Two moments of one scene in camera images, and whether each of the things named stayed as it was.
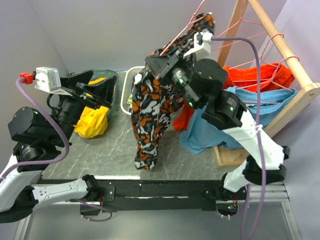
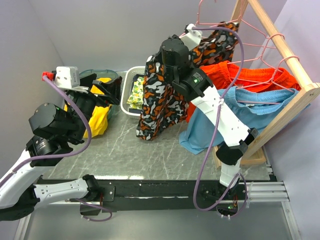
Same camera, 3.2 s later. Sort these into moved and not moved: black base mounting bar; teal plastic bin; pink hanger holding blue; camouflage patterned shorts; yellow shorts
Moved: camouflage patterned shorts
Not moved: pink hanger holding blue; yellow shorts; teal plastic bin; black base mounting bar
